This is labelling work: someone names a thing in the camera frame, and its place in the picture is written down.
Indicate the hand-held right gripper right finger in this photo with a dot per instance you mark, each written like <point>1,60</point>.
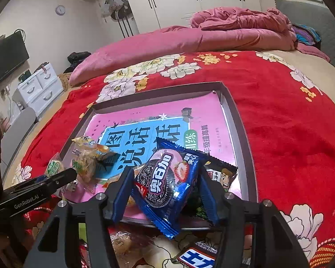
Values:
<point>209,201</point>

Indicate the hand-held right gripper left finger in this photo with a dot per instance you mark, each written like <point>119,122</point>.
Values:
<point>122,195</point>

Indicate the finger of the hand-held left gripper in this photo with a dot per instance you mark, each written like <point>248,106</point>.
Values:
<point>64,176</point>

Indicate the yellow white candy packet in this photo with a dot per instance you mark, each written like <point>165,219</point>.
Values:
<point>83,141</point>

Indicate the blue cookie packet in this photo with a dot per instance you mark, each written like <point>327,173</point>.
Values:
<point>167,184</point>

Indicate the orange white snack packet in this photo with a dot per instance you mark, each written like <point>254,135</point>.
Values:
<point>106,150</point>

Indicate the grey cardboard box tray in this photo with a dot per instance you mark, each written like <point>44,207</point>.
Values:
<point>240,134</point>

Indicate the green round snack packet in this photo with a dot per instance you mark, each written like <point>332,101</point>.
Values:
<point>55,166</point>

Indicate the black green pea snack packet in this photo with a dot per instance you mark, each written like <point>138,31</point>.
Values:
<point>223,176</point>

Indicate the clear biscuit packet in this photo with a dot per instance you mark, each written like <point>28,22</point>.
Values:
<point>122,243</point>

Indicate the brown chocolate bar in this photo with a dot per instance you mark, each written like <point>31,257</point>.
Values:
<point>198,256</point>

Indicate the white drawer cabinet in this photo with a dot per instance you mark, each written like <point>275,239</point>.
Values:
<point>39,89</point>

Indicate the pink book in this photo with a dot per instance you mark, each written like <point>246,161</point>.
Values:
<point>156,109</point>

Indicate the woven basket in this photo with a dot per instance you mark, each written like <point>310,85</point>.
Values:
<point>64,81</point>

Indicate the red floral blanket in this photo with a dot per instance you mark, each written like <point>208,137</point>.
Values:
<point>282,131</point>

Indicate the black bag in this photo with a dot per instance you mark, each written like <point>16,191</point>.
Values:
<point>78,60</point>

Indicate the black television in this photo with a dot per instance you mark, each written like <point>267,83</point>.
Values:
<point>5,58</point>

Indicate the pink quilt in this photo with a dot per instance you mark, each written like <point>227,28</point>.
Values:
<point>184,42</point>

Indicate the black striped hanging garment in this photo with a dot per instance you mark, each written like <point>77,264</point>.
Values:
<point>124,23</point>

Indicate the beige bed sheet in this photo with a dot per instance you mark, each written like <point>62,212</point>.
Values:
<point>323,69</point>

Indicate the hanging bags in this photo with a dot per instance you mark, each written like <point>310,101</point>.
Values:
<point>111,5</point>

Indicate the colourful striped cloth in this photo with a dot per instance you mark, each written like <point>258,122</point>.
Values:
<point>307,35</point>

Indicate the white wardrobe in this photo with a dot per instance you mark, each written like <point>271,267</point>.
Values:
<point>170,2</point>

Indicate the grey padded headboard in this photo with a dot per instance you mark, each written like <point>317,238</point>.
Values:
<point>323,28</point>

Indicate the round wall clock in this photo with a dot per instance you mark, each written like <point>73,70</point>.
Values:
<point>60,10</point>

